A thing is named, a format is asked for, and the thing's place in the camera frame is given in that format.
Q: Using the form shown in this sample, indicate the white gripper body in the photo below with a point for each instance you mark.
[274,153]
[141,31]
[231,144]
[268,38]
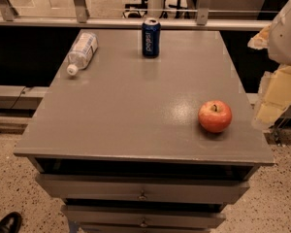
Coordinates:
[286,36]

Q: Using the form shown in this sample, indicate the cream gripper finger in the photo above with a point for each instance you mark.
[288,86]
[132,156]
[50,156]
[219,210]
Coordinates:
[261,40]
[274,97]

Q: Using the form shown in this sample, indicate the blue pepsi can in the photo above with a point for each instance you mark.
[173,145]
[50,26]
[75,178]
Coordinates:
[151,28]

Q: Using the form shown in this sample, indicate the red apple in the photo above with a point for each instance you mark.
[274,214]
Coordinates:
[215,116]

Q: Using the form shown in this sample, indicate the black office chair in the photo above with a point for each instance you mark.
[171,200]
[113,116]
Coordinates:
[155,8]

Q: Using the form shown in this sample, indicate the grey drawer cabinet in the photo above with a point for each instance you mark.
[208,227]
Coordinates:
[133,117]

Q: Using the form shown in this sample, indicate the clear plastic water bottle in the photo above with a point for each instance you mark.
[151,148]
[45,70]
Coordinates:
[81,53]

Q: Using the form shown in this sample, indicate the lower grey drawer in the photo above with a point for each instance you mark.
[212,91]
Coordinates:
[142,217]

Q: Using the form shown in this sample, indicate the grey drawer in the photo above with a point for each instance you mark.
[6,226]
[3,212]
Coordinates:
[143,189]
[142,217]

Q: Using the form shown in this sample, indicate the upper grey drawer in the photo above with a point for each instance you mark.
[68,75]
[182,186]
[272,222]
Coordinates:
[143,189]

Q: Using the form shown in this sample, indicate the metal railing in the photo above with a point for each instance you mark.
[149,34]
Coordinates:
[204,14]

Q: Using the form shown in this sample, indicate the black leather shoe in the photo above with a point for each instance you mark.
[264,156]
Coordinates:
[11,223]

